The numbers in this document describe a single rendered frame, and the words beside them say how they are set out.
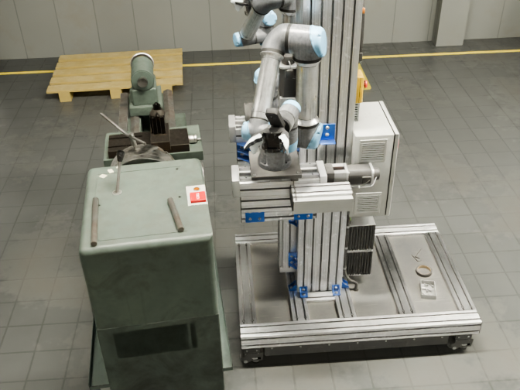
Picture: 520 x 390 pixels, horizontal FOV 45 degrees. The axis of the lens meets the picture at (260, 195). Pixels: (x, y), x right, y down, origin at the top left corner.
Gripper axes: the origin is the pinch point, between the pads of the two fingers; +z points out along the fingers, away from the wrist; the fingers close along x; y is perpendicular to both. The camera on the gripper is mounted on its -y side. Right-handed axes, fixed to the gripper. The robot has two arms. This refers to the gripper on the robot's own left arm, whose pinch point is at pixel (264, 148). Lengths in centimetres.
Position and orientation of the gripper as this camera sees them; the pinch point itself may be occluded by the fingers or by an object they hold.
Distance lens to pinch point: 214.6
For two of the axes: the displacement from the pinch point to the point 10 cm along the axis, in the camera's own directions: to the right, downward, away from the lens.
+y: 1.5, 8.3, 5.3
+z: -3.0, 5.5, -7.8
